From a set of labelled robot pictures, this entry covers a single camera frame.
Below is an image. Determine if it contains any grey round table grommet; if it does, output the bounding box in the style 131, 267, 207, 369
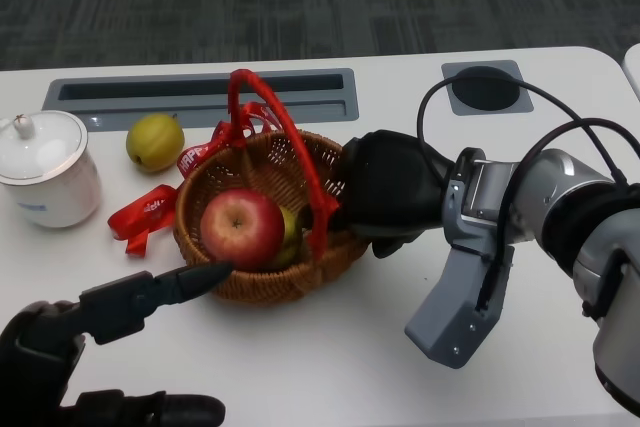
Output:
440, 60, 534, 116

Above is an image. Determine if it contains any brown wicker basket red handle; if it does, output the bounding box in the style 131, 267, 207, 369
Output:
173, 68, 371, 306

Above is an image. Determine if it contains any red printed ribbon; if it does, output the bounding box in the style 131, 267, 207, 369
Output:
108, 101, 281, 257

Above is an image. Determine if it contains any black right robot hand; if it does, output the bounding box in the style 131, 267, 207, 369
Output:
327, 129, 457, 259

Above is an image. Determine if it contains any yellow-green pear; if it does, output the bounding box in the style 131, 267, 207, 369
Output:
269, 205, 304, 271
125, 113, 186, 174

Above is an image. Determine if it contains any white ceramic cup lid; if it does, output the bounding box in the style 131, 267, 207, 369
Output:
0, 109, 89, 186

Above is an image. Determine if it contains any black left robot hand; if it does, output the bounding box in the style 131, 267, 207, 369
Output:
0, 260, 235, 427

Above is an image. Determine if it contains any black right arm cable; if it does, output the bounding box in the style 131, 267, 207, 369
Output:
417, 77, 630, 188
479, 117, 640, 308

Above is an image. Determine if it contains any grey long table cable tray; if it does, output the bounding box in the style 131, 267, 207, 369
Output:
41, 67, 360, 127

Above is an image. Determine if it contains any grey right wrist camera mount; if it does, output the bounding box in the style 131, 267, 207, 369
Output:
403, 226, 516, 370

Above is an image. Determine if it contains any white ceramic cup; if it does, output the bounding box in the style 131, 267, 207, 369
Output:
0, 146, 102, 229

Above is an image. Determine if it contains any red apple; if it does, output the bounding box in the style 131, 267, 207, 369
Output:
199, 188, 286, 272

